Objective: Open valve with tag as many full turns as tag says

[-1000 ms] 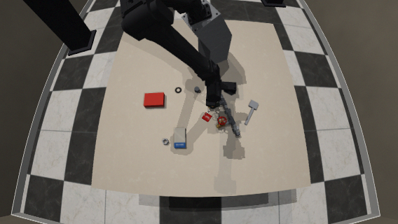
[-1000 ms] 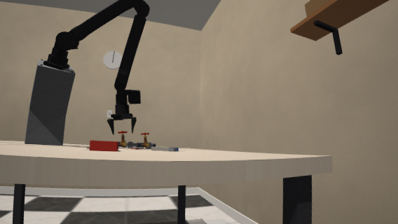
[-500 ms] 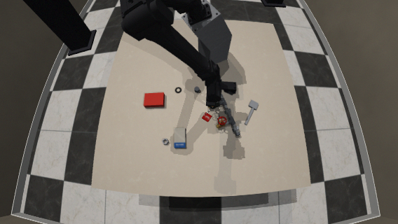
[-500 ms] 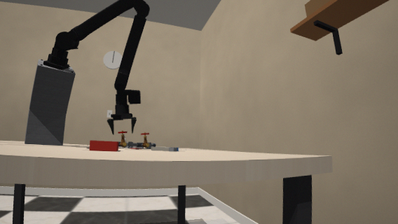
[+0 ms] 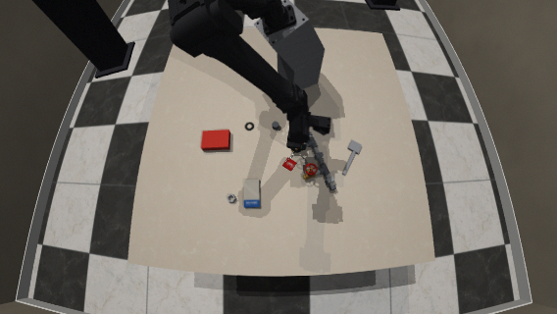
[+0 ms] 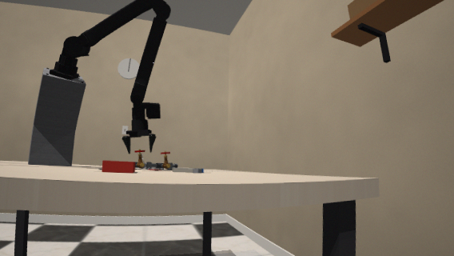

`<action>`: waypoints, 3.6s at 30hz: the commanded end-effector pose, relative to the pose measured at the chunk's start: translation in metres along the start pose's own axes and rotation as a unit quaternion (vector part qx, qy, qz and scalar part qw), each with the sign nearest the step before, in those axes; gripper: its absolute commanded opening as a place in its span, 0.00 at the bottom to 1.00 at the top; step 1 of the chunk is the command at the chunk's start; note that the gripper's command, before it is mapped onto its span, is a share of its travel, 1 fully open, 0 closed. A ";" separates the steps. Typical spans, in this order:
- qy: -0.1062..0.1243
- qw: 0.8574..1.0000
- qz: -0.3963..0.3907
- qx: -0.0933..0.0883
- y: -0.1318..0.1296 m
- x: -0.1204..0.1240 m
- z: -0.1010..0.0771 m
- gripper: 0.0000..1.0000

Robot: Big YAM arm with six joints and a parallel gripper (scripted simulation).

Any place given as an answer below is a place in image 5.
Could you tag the red flat block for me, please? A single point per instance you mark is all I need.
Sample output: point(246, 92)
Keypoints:
point(215, 140)

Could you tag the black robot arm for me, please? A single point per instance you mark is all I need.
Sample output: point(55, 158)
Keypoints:
point(194, 21)

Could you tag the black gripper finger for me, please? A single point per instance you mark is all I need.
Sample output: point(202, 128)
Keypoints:
point(302, 147)

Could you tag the red number tag with silver chain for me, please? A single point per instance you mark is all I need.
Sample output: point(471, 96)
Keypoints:
point(289, 164)

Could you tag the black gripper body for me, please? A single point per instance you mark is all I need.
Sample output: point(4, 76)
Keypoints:
point(290, 143)

